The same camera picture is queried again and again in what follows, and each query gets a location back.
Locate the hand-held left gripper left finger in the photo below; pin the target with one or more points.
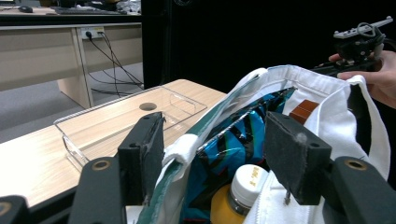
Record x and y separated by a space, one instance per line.
140 155

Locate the clear plastic container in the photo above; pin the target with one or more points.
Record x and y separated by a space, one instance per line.
93 137

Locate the orange juice bottle white cap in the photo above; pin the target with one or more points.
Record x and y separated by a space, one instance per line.
224 208

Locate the brown box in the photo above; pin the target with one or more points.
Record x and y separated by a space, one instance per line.
303 111

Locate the white canvas tote bag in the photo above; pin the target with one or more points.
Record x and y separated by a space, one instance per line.
330 124

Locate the black computer mouse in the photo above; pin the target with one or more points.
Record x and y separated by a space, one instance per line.
25 9

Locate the blue chip bag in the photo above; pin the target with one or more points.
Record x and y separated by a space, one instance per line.
236 146

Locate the white wall socket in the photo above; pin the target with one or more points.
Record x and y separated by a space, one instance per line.
93 31

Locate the black keyboard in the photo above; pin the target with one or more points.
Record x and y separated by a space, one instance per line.
87 11

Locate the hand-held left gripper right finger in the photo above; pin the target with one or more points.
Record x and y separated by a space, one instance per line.
295 158

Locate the beige office desk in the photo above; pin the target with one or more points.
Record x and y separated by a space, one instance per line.
37 59

